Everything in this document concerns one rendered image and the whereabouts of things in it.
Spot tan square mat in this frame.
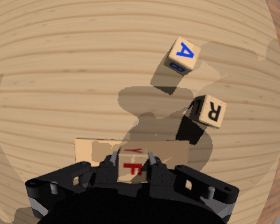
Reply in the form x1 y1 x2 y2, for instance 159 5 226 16
75 138 189 169

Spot tan block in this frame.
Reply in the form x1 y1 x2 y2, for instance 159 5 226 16
117 147 149 182
189 95 227 129
164 36 201 76

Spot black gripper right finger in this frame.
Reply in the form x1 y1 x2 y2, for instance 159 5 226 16
147 152 239 223

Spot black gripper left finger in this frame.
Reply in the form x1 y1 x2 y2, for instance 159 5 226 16
25 151 119 219

